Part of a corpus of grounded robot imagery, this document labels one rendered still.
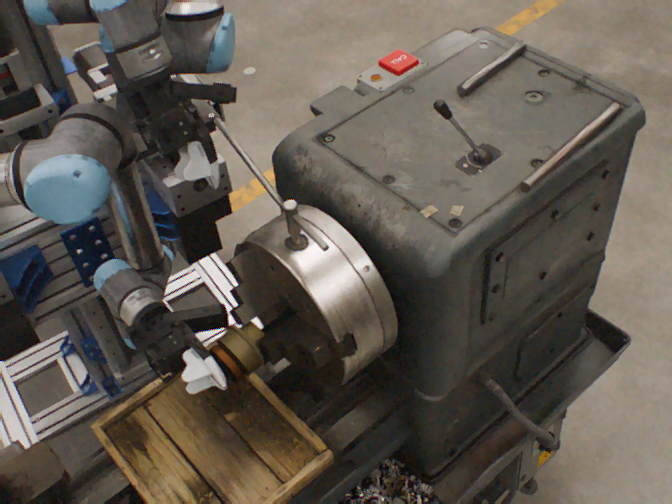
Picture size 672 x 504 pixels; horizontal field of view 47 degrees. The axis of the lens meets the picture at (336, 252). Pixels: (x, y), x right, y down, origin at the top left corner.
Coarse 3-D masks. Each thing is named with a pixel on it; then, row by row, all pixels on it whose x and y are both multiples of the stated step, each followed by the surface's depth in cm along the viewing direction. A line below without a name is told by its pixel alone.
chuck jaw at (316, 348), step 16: (288, 320) 132; (272, 336) 130; (288, 336) 129; (304, 336) 128; (320, 336) 127; (272, 352) 129; (288, 352) 127; (304, 352) 127; (320, 352) 125; (336, 352) 128; (352, 352) 128
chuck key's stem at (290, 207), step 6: (288, 204) 121; (294, 204) 121; (288, 210) 120; (294, 210) 121; (288, 216) 121; (288, 222) 123; (294, 222) 122; (288, 228) 124; (294, 228) 123; (300, 228) 124; (294, 234) 124; (294, 240) 126; (300, 240) 127
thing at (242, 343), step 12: (252, 324) 132; (228, 336) 130; (240, 336) 129; (252, 336) 131; (216, 348) 130; (228, 348) 129; (240, 348) 129; (252, 348) 129; (216, 360) 128; (228, 360) 128; (240, 360) 128; (252, 360) 129; (264, 360) 131; (228, 372) 128; (240, 372) 129; (252, 372) 131
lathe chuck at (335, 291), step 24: (240, 240) 137; (264, 240) 129; (312, 240) 127; (264, 264) 131; (288, 264) 124; (312, 264) 124; (336, 264) 125; (288, 288) 129; (312, 288) 123; (336, 288) 124; (360, 288) 126; (264, 312) 146; (312, 312) 126; (336, 312) 124; (360, 312) 126; (336, 336) 124; (360, 336) 127; (336, 360) 129; (360, 360) 130; (336, 384) 136
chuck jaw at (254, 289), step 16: (240, 256) 132; (240, 272) 132; (256, 272) 133; (240, 288) 132; (256, 288) 133; (272, 288) 134; (240, 304) 134; (256, 304) 133; (272, 304) 134; (240, 320) 132
